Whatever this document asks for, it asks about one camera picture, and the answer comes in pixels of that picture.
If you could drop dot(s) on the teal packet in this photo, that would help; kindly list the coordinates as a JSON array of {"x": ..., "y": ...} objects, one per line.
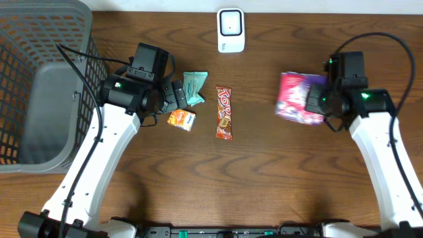
[{"x": 193, "y": 82}]

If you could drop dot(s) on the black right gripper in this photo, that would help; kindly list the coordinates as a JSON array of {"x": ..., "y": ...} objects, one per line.
[{"x": 314, "y": 99}]

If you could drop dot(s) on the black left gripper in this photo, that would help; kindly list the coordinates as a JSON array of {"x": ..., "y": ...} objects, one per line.
[{"x": 174, "y": 96}]

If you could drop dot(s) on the white barcode scanner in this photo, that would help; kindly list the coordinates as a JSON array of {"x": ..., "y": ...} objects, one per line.
[{"x": 230, "y": 30}]

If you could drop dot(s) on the red purple snack packet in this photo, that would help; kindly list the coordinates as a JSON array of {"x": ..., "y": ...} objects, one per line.
[{"x": 292, "y": 96}]

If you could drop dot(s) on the grey plastic basket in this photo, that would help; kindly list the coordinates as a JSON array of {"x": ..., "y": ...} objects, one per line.
[{"x": 49, "y": 64}]

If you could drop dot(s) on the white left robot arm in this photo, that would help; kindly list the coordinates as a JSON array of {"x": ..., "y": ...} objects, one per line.
[{"x": 73, "y": 210}]

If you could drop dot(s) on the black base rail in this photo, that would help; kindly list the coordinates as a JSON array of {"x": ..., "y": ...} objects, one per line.
[{"x": 286, "y": 230}]

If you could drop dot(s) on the red Top chocolate bar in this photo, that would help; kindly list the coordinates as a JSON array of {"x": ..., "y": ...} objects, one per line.
[{"x": 224, "y": 110}]

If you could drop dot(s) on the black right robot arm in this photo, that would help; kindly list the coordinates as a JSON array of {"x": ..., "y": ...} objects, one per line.
[{"x": 368, "y": 115}]

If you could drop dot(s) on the orange small box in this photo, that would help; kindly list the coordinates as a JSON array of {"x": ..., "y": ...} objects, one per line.
[{"x": 182, "y": 119}]

